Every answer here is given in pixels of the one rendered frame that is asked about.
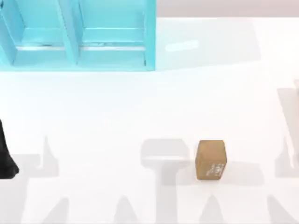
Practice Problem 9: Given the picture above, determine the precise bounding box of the light blue rack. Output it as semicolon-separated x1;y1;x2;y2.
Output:
0;0;157;72

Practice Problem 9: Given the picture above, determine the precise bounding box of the brown cardboard box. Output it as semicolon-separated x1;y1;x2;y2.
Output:
195;140;228;181

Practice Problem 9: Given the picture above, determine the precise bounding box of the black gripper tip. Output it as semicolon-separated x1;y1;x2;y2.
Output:
0;119;20;180

